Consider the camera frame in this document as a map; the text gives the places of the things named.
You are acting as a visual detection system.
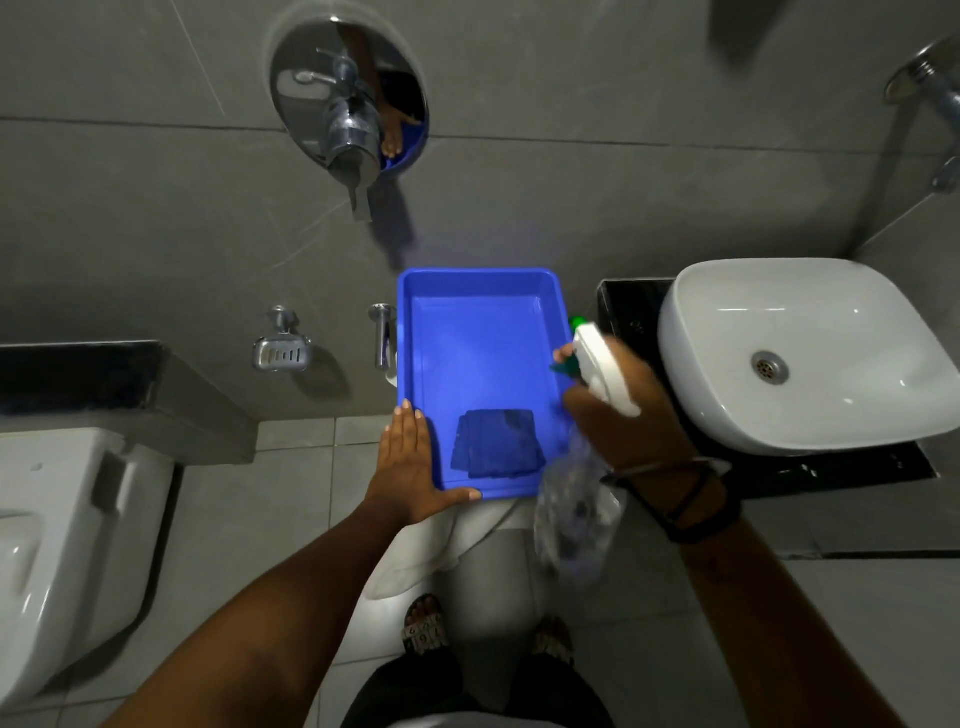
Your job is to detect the person's left hand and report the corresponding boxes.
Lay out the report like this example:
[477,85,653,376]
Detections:
[373,399,483,528]

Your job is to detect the person's right hand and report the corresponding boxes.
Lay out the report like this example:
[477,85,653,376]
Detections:
[553,335,702,478]

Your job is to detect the clear spray bottle white head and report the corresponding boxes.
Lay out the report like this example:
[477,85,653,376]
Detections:
[534,315,644,588]

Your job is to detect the blue plastic tray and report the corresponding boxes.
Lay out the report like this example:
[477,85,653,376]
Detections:
[396,267,580,502]

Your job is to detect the person's right forearm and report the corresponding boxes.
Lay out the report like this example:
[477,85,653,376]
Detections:
[678,480,909,728]

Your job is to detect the person's left forearm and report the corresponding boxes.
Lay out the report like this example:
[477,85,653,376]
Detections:
[101,498,421,728]

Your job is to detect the folded blue cloth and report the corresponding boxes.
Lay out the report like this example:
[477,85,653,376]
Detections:
[451,408,546,480]

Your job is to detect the white towel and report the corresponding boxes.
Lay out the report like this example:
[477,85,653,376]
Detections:
[364,495,528,603]

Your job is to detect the black stone counter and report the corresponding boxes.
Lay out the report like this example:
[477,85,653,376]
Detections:
[597,278,940,501]

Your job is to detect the patterned sandal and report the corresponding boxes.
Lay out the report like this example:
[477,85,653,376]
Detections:
[400,593,453,655]
[531,615,576,670]

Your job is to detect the person's black trousers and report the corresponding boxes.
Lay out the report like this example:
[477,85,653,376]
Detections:
[340,645,618,728]

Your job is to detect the black wrist bands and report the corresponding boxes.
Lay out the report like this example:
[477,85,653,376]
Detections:
[599,456,744,546]

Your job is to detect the chrome basin drain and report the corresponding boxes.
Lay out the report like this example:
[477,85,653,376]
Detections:
[751,349,791,387]

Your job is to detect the white ceramic wash basin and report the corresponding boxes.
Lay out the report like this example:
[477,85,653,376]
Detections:
[657,258,960,458]

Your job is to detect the chrome shower mixer valve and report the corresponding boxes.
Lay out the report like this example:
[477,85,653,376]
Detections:
[269,15,431,224]

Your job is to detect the black stone ledge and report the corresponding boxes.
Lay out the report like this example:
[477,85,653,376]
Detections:
[0,340,258,468]

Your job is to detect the white toilet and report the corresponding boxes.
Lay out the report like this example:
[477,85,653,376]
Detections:
[0,426,177,715]

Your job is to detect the chrome basin faucet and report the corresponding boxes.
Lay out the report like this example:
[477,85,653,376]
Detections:
[882,36,960,195]

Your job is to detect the chrome wall tap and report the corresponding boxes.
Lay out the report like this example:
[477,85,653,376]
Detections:
[367,302,400,374]

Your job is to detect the chrome wall soap dish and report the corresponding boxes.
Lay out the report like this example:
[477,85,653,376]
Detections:
[252,305,313,375]

